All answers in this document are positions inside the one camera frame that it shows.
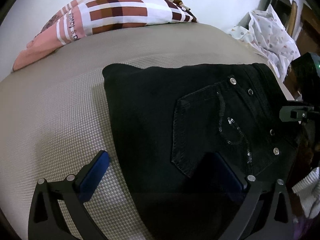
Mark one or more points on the white dotted cloth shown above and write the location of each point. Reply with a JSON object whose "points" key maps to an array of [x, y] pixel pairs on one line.
{"points": [[267, 36]]}

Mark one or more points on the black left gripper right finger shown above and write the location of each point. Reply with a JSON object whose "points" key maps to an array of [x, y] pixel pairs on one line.
{"points": [[260, 208]]}

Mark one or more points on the brown wooden wardrobe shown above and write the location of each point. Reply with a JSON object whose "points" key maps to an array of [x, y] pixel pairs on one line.
{"points": [[300, 22]]}

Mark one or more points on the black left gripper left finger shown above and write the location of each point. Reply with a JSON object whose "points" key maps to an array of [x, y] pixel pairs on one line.
{"points": [[46, 220]]}

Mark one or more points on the purple cloth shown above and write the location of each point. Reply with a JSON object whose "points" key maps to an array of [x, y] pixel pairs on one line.
{"points": [[303, 226]]}

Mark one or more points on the black denim pants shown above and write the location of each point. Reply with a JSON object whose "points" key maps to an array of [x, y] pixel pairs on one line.
{"points": [[170, 124]]}

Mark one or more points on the beige woven bed sheet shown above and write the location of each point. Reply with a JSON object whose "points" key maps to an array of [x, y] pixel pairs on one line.
{"points": [[54, 115]]}

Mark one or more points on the pink brown patterned pillow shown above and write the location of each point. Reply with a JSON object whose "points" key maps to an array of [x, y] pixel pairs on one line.
{"points": [[83, 18]]}

